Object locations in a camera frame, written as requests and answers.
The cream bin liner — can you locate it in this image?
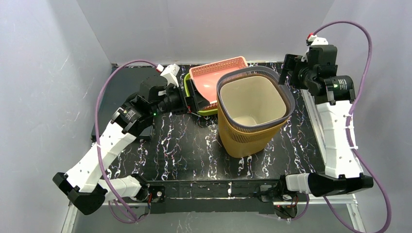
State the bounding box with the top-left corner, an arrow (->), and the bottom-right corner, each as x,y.
220,76 -> 287,127

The orange slatted waste bin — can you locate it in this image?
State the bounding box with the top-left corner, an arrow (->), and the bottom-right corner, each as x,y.
216,66 -> 295,158

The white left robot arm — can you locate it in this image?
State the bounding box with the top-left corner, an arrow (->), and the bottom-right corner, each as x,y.
53,75 -> 209,215

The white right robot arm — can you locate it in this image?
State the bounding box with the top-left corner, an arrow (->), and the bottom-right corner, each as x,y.
278,45 -> 374,197

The green plastic tray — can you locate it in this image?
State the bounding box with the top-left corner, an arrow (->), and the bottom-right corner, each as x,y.
183,73 -> 218,117

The pink perforated basket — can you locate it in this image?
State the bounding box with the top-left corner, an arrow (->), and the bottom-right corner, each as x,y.
189,56 -> 248,112

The dark grey flat box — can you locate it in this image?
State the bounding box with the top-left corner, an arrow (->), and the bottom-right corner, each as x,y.
91,66 -> 168,141

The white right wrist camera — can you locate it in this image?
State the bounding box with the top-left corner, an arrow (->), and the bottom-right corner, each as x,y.
306,33 -> 329,46

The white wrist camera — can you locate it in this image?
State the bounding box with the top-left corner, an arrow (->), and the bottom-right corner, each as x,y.
156,64 -> 180,87
306,33 -> 329,46

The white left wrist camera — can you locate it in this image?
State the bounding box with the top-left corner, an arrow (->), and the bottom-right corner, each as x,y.
156,64 -> 180,87

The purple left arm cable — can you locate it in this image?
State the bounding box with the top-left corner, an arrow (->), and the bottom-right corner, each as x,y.
94,60 -> 162,224

